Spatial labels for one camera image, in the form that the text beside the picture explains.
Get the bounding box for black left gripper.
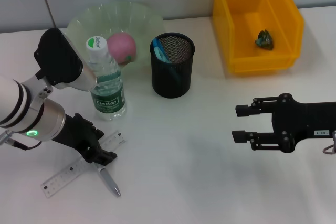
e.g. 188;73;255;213
51;113;118;166

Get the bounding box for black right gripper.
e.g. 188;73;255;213
232;93;336;153

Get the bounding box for clear green-label water bottle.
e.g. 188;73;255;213
85;35;127;121

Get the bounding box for clear plastic ruler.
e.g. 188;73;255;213
41;131;127;199

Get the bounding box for green plastic wrapper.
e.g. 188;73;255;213
254;29;275;51

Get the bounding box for pink peach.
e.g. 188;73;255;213
106;31;138;65

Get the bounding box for blue scissors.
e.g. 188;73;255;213
152;38;182;82

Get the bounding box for grey ballpoint pen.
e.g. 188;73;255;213
96;162;122;198

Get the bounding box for black mesh pen holder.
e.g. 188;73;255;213
149;32;196;99

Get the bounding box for green glass fruit plate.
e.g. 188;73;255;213
65;0;164;74

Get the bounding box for yellow plastic bin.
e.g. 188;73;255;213
212;0;306;75

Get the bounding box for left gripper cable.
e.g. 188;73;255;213
0;129;43;151

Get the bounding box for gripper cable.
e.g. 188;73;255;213
0;129;43;151
322;129;336;155

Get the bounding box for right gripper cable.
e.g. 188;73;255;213
322;129;336;155

